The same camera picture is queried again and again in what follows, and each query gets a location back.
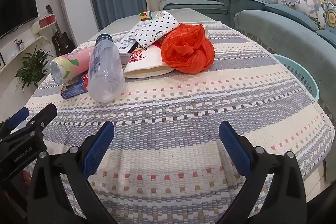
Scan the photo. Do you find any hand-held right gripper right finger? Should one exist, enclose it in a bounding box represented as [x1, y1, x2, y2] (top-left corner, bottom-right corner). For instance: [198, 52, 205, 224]
[219, 121, 314, 224]

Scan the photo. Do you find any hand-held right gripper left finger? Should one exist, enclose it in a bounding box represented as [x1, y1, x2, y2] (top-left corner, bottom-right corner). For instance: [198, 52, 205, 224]
[27, 121, 118, 224]

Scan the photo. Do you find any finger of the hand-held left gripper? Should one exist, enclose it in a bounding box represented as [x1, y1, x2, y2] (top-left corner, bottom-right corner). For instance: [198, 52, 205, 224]
[0, 107, 29, 136]
[10, 103, 58, 139]

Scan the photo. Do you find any blue card box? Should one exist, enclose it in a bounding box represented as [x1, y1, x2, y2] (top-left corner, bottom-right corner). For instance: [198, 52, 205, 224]
[60, 70, 91, 100]

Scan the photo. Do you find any pink cylindrical can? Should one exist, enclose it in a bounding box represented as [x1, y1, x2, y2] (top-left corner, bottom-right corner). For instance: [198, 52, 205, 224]
[50, 46, 96, 84]

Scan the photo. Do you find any clear plastic bottle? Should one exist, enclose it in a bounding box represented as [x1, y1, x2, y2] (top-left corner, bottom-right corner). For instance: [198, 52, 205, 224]
[87, 34, 126, 103]

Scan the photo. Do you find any teal plastic basket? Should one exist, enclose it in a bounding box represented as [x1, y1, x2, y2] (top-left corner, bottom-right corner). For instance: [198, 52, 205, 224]
[272, 53, 320, 101]

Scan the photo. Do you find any orange plastic bag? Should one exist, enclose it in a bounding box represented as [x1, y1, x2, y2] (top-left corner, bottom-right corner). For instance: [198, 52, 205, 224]
[161, 24, 216, 74]

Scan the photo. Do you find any white heart-print pouch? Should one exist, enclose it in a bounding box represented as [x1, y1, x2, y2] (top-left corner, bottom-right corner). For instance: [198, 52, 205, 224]
[132, 11, 181, 47]

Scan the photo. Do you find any green potted plant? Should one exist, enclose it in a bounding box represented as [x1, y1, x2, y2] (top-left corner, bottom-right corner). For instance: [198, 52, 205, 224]
[15, 46, 53, 92]

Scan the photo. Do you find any white curved console shelf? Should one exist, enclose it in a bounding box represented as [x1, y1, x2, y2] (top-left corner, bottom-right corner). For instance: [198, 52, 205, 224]
[0, 35, 45, 75]

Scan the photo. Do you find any striped woven tablecloth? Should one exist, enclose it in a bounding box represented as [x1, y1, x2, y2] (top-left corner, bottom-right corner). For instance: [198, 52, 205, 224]
[25, 20, 335, 224]

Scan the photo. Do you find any dark acoustic guitar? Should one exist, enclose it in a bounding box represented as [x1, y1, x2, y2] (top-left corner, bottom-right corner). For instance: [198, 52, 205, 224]
[46, 5, 75, 56]

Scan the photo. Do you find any red white shelf box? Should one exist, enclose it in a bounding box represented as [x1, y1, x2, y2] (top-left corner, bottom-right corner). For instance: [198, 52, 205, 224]
[31, 13, 56, 35]

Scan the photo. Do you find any black television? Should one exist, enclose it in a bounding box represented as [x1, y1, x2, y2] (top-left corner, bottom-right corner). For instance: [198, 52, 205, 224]
[0, 0, 38, 39]

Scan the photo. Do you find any white standing air conditioner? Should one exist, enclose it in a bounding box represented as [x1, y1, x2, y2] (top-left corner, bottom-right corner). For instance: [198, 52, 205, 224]
[58, 0, 99, 47]

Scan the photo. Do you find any teal sofa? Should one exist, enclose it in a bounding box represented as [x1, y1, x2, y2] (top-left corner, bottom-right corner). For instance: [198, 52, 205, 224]
[160, 0, 336, 109]

